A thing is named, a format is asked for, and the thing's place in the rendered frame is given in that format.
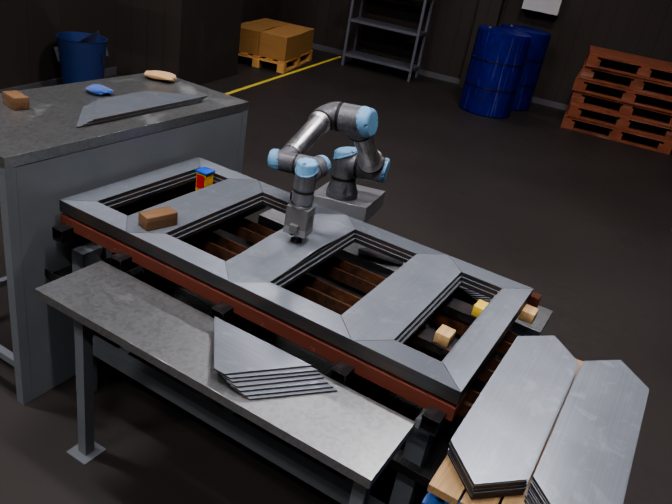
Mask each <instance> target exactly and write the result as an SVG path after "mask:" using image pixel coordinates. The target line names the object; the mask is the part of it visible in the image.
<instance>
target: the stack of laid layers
mask: <svg viewBox="0 0 672 504"><path fill-rule="evenodd" d="M196 173H197V172H196V171H195V169H194V170H191V171H188V172H185V173H182V174H179V175H176V176H173V177H170V178H167V179H164V180H161V181H158V182H155V183H152V184H149V185H146V186H143V187H140V188H137V189H134V190H131V191H128V192H124V193H121V194H118V195H115V196H112V197H109V198H106V199H103V200H100V201H97V202H99V203H102V204H104V205H106V206H108V207H110V208H112V209H115V208H118V207H121V206H124V205H126V204H129V203H132V202H135V201H138V200H141V199H144V198H146V197H149V196H152V195H155V194H158V193H161V192H164V191H166V190H169V189H172V188H175V187H178V186H181V185H184V184H186V183H189V182H192V181H195V180H196ZM261 204H263V205H265V206H268V207H270V208H273V209H275V210H277V211H280V212H282V213H285V214H286V207H287V205H288V204H289V203H288V202H285V201H283V200H280V199H278V198H275V197H273V196H270V195H268V194H265V193H263V192H262V193H260V194H258V195H255V196H253V197H250V198H248V199H246V200H243V201H241V202H239V203H236V204H234V205H232V206H229V207H227V208H224V209H222V210H220V211H217V212H215V213H213V214H210V215H208V216H206V217H203V218H201V219H199V220H196V221H194V222H191V223H189V224H187V225H184V226H182V227H180V228H177V229H175V230H173V231H170V232H168V233H165V234H168V235H170V236H173V237H175V238H177V239H179V240H183V239H185V238H188V237H190V236H192V235H194V234H197V233H199V232H201V231H203V230H205V229H208V228H210V227H212V226H214V225H217V224H219V223H221V222H223V221H226V220H228V219H230V218H232V217H235V216H237V215H239V214H241V213H243V212H246V211H248V210H250V209H252V208H255V207H257V206H259V205H261ZM59 206H60V212H63V213H65V214H67V215H69V216H71V217H73V218H75V219H77V220H79V221H81V222H83V223H85V224H87V225H89V226H91V227H93V228H95V229H97V230H99V231H101V232H103V233H105V234H107V235H110V236H112V237H114V238H116V239H118V240H120V241H122V242H124V243H126V244H128V245H130V246H132V247H134V248H136V249H138V250H140V251H142V252H144V253H146V254H148V255H150V256H152V257H154V258H157V259H159V260H161V261H163V262H165V263H167V264H169V265H171V266H173V267H175V268H177V269H179V270H181V271H183V272H185V273H187V274H189V275H191V276H193V277H195V278H197V279H199V280H202V281H204V282H206V283H208V284H210V285H212V286H214V287H216V288H218V289H220V290H222V291H224V292H226V293H228V294H230V295H232V296H234V297H236V298H238V299H240V300H242V301H244V302H246V303H249V304H251V305H253V306H255V307H257V308H259V309H261V310H263V311H265V312H267V313H269V314H271V315H273V316H275V317H277V318H279V319H281V320H283V321H285V322H287V323H289V324H291V325H293V326H296V327H298V328H300V329H302V330H304V331H306V332H308V333H310V334H312V335H314V336H316V337H318V338H320V339H322V340H324V341H326V342H328V343H330V344H332V345H334V346H336V347H338V348H340V349H343V350H345V351H347V352H349V353H351V354H353V355H355V356H357V357H359V358H361V359H363V360H365V361H367V362H369V363H371V364H373V365H375V366H377V367H379V368H381V369H383V370H385V371H388V372H390V373H392V374H394V375H396V376H398V377H400V378H402V379H404V380H406V381H408V382H410V383H412V384H414V385H416V386H418V387H420V388H422V389H424V390H426V391H428V392H430V393H432V394H435V395H437V396H439V397H441V398H443V399H445V400H447V401H449V402H451V403H453V404H455V405H458V403H459V402H460V400H461V399H462V397H463V396H464V394H465V393H466V392H467V390H468V389H469V387H470V386H471V384H472V383H473V381H474V380H475V378H476V377H477V376H478V374H479V373H480V371H481V370H482V368H483V367H484V365H485V364H486V362H487V361H488V360H489V358H490V357H491V355H492V354H493V352H494V351H495V349H496V348H497V346H498V345H499V344H500V342H501V341H502V339H503V338H504V336H505V335H506V333H507V332H508V330H509V329H510V328H511V326H512V325H513V323H514V322H515V320H516V319H517V317H518V316H519V314H520V313H521V311H522V310H523V309H524V307H525V306H526V304H527V303H528V301H529V300H530V298H531V295H532V292H533V290H532V292H531V293H530V295H529V296H528V298H527V299H526V300H525V302H524V303H523V305H522V306H521V308H520V309H519V310H518V312H517V313H516V315H515V316H514V318H513V319H512V320H511V322H510V323H509V325H508V326H507V328H506V329H505V330H504V332H503V333H502V335H501V336H500V338H499V339H498V340H497V342H496V343H495V345H494V346H493V348H492V349H491V350H490V352H489V353H488V355H487V356H486V358H485V359H484V360H483V362H482V363H481V365H480V366H479V368H478V369H477V370H476V372H475V373H474V375H473V376H472V378H471V379H470V381H469V382H468V383H467V385H466V386H465V388H464V389H463V391H462V392H459V391H457V390H455V389H452V388H450V387H448V386H446V385H444V384H442V383H440V382H438V381H436V380H434V379H432V378H430V377H427V376H425V375H423V374H421V373H419V372H417V371H415V370H413V369H411V368H409V367H407V366H405V365H402V364H400V363H398V362H396V361H394V360H392V359H390V358H388V357H386V356H384V355H382V354H379V353H377V352H375V351H373V350H371V349H369V348H367V347H365V346H363V345H361V344H359V343H357V342H354V341H352V340H350V339H348V338H346V337H344V336H342V335H340V334H338V333H336V332H334V331H332V330H329V329H327V328H325V327H323V326H321V325H319V324H317V323H315V322H313V321H311V320H309V319H306V318H304V317H302V316H300V315H298V314H296V313H294V312H292V311H290V310H288V309H286V308H284V307H281V306H279V305H277V304H275V303H273V302H271V301H269V300H267V299H265V298H263V297H261V296H259V295H256V294H254V293H252V292H250V291H248V290H246V289H244V288H242V287H240V286H238V285H236V284H234V283H231V282H229V281H227V280H225V279H223V278H221V277H219V276H217V275H215V274H213V273H211V272H208V271H206V270H204V269H202V268H200V267H198V266H196V265H194V264H192V263H190V262H188V261H186V260H183V259H181V258H179V257H177V256H175V255H173V254H171V253H169V252H167V251H165V250H163V249H161V248H158V247H156V246H154V245H152V244H150V243H148V242H146V241H144V240H142V239H140V238H138V237H136V236H133V235H131V234H129V233H127V232H125V231H123V230H121V229H119V228H117V227H115V226H113V225H110V224H108V223H106V222H104V221H102V220H100V219H98V218H96V217H94V216H92V215H90V214H88V213H85V212H83V211H81V210H79V209H77V208H75V207H73V206H71V205H69V204H67V203H65V202H63V201H60V200H59ZM354 242H355V243H358V244H360V245H363V246H365V247H368V248H370V249H373V250H375V251H377V252H380V253H382V254H385V255H387V256H390V257H392V258H395V259H397V260H399V261H402V262H404V263H406V262H407V261H408V260H410V259H411V258H412V257H413V256H415V255H416V254H415V253H412V252H410V251H407V250H405V249H402V248H400V247H397V246H395V245H392V244H390V243H387V242H385V241H382V240H380V239H377V238H375V237H372V236H370V235H367V234H365V233H362V232H360V231H357V230H353V231H352V232H350V233H348V234H346V235H345V236H343V237H341V238H339V239H337V240H335V241H333V242H331V243H329V244H327V245H325V246H323V247H322V248H320V249H318V250H317V251H315V252H313V253H312V254H310V255H309V256H308V257H306V258H305V259H303V260H302V261H301V262H299V263H298V264H296V265H295V266H294V267H292V268H291V269H289V270H288V271H286V272H285V273H283V274H282V275H280V276H279V277H277V278H276V279H274V280H273V281H271V283H274V284H276V285H278V286H280V287H282V288H285V287H286V286H288V285H289V284H291V283H292V282H294V281H295V280H297V279H298V278H300V277H301V276H303V275H305V274H306V273H308V272H309V271H311V270H312V269H314V268H315V267H317V266H318V265H320V264H321V263H323V262H324V261H326V260H328V259H329V258H331V257H332V256H334V255H335V254H337V253H338V252H340V251H341V250H343V249H344V248H346V247H348V246H349V245H351V244H352V243H354ZM460 286H463V287H465V288H468V289H470V290H473V291H475V292H477V293H480V294H482V295H485V296H487V297H490V298H492V300H493V299H494V298H495V297H496V295H497V294H498V293H499V292H500V290H501V289H502V288H500V287H497V286H495V285H492V284H490V283H487V282H485V281H482V280H480V279H477V278H475V277H472V276H470V275H467V274H465V273H462V272H461V273H460V274H459V275H458V276H457V277H456V278H455V279H454V280H453V281H452V282H451V283H450V284H449V285H448V286H447V287H446V288H445V289H444V290H443V291H442V292H441V293H440V294H439V295H438V296H437V297H436V298H435V299H434V300H433V301H432V302H431V303H430V304H429V305H428V306H427V307H426V308H425V309H424V310H423V311H422V312H421V313H420V314H419V315H418V316H417V317H416V318H415V319H414V320H413V321H412V322H411V323H410V324H409V325H408V326H407V327H406V328H405V329H404V330H403V331H402V332H401V333H400V334H399V335H398V336H397V337H396V338H395V339H394V340H396V341H398V342H400V343H403V344H405V343H406V342H407V341H408V340H409V339H410V338H411V337H412V336H413V335H414V334H415V333H416V332H417V331H418V330H419V329H420V327H421V326H422V325H423V324H424V323H425V322H426V321H427V320H428V319H429V318H430V317H431V316H432V315H433V314H434V313H435V312H436V311H437V310H438V309H439V308H440V306H441V305H442V304H443V303H444V302H445V301H446V300H447V299H448V298H449V297H450V296H451V295H452V294H453V293H454V292H455V291H456V290H457V289H458V288H459V287H460ZM492 300H491V301H490V302H489V303H488V305H489V304H490V303H491V302H492ZM488 305H487V306H486V307H485V308H484V310H485V309H486V308H487V307H488ZM484 310H483V311H482V312H481V313H480V315H481V314H482V313H483V312H484ZM480 315H479V316H478V317H477V318H476V319H475V321H476V320H477V319H478V318H479V317H480ZM475 321H474V322H473V323H472V324H471V326H472V325H473V324H474V323H475ZM471 326H470V327H469V328H468V329H467V331H468V330H469V329H470V328H471ZM467 331H466V332H465V333H464V334H463V336H464V335H465V334H466V333H467ZM463 336H462V337H461V338H460V339H459V340H458V342H457V343H456V344H455V345H454V347H453V348H452V349H451V350H450V352H449V353H448V354H447V355H446V357H445V358H444V359H443V360H442V361H441V362H443V361H444V360H445V359H446V358H447V356H448V355H449V354H450V353H451V351H452V350H453V349H454V348H455V346H456V345H457V344H458V343H459V341H460V340H461V339H462V338H463Z"/></svg>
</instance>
